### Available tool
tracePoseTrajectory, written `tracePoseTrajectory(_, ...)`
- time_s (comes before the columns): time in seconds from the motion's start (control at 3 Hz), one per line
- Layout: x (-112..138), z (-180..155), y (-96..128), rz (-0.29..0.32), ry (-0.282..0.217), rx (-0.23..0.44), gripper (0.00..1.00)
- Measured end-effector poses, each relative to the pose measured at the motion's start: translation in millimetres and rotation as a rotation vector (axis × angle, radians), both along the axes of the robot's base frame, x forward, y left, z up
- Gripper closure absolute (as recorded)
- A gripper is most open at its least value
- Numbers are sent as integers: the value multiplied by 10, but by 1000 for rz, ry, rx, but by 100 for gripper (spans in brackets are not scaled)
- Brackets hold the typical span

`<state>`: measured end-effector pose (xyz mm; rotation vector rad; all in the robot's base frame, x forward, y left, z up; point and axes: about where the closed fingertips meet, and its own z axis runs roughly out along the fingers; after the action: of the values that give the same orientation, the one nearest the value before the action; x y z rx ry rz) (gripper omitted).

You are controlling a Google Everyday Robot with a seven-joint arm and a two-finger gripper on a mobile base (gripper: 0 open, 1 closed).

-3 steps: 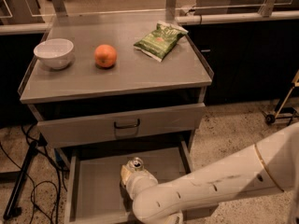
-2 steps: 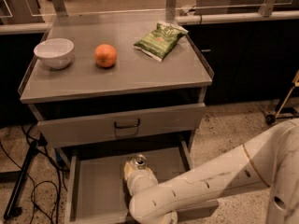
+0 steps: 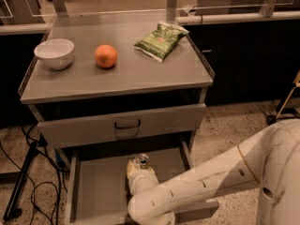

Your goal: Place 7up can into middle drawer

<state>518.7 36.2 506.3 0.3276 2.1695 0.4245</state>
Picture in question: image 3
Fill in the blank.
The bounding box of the grey drawer cabinet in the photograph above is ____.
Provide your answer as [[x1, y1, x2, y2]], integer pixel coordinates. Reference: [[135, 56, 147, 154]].
[[17, 9, 220, 225]]

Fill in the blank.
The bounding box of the green 7up can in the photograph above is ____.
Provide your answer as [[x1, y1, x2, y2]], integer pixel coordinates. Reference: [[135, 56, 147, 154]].
[[133, 154, 150, 170]]

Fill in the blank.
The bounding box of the grey top drawer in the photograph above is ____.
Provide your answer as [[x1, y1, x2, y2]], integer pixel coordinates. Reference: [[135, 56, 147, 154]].
[[37, 103, 205, 148]]

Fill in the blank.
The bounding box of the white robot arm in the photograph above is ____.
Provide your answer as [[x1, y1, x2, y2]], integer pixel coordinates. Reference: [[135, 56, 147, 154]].
[[127, 119, 300, 225]]

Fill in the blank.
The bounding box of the black floor cable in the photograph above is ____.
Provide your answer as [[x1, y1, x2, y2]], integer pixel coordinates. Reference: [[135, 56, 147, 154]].
[[0, 124, 69, 225]]

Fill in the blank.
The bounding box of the white bowl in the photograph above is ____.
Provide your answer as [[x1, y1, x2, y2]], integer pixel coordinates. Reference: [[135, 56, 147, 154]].
[[34, 38, 75, 69]]

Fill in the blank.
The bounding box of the black tripod stand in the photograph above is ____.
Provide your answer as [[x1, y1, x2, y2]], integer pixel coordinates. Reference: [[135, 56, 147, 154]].
[[3, 142, 39, 225]]

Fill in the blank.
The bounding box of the black drawer handle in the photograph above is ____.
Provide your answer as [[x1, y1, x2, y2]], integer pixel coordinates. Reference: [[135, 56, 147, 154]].
[[114, 119, 142, 130]]

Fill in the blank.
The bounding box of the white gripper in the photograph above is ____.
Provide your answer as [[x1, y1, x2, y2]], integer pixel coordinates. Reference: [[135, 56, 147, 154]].
[[127, 159, 158, 195]]

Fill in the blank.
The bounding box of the green chip bag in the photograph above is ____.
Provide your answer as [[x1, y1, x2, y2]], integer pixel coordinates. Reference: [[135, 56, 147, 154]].
[[134, 22, 188, 62]]

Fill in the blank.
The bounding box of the open grey middle drawer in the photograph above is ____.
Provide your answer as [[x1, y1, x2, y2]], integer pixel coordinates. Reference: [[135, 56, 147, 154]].
[[64, 141, 220, 225]]

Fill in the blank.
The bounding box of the orange fruit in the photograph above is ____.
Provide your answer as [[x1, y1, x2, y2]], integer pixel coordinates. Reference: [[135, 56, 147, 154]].
[[95, 45, 117, 68]]

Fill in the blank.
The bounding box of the wheeled cart frame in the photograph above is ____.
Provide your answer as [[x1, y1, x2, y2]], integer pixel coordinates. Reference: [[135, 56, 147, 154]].
[[265, 70, 300, 125]]

